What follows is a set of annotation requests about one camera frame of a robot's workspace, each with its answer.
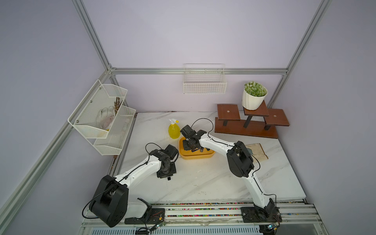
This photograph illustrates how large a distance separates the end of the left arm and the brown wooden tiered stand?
0.43m

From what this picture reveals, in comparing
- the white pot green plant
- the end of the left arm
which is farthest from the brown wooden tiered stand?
the end of the left arm

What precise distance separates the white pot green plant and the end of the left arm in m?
0.52

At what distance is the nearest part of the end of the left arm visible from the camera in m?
Result: 0.62

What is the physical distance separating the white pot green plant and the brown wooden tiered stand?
0.13 feet

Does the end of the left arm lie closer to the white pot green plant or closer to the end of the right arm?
the end of the right arm

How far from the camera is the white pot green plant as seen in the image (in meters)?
0.84

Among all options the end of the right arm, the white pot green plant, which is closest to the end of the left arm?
the end of the right arm

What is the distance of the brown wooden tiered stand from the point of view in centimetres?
93

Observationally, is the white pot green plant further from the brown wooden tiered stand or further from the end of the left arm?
the end of the left arm
